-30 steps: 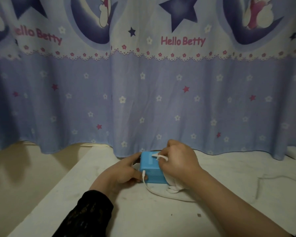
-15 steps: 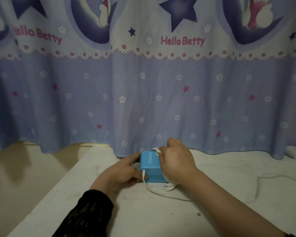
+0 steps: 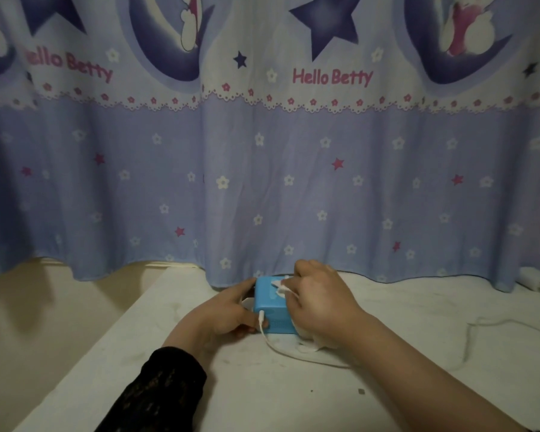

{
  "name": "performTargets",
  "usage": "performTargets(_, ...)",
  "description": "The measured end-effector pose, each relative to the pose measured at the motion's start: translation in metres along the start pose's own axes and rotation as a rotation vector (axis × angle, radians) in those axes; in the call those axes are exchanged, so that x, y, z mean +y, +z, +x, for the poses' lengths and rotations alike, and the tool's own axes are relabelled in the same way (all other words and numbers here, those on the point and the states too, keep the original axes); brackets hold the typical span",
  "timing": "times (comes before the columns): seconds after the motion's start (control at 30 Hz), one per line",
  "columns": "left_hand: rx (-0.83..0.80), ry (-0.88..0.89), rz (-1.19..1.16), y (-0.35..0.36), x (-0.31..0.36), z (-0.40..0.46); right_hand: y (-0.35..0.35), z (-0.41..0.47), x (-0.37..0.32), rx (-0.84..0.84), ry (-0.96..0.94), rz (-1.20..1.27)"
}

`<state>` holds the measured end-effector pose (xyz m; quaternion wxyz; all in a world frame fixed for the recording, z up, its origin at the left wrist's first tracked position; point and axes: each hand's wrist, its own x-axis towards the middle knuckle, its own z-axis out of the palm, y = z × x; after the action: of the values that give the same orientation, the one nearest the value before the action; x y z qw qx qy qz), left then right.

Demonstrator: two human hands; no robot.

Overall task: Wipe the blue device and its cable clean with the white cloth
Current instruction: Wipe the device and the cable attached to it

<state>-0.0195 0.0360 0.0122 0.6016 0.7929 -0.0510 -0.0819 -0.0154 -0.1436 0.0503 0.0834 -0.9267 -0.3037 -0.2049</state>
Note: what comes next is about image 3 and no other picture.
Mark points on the blue star printed curtain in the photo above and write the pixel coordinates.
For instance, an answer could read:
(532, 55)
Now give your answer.
(270, 175)

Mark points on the person's left hand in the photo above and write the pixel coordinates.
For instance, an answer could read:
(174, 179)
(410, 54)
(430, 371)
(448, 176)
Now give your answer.
(211, 319)

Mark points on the person's right hand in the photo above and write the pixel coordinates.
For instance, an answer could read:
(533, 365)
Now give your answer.
(324, 301)

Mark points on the white charger adapter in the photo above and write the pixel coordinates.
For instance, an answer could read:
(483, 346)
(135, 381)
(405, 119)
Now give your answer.
(536, 279)

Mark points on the small blue cube box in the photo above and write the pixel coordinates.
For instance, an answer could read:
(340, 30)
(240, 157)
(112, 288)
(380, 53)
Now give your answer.
(272, 310)

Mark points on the person's right forearm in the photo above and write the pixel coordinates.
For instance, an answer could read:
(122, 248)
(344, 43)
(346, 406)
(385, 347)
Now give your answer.
(423, 382)

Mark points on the person's left thumb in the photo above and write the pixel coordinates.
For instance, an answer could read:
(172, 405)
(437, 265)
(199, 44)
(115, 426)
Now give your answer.
(238, 290)

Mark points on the white cloth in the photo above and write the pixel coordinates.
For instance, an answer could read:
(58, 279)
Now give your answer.
(317, 346)

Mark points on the person's right fingers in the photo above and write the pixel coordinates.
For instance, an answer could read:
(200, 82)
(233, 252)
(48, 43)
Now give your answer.
(310, 275)

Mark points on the person's left forearm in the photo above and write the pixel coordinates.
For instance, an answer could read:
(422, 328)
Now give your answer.
(159, 393)

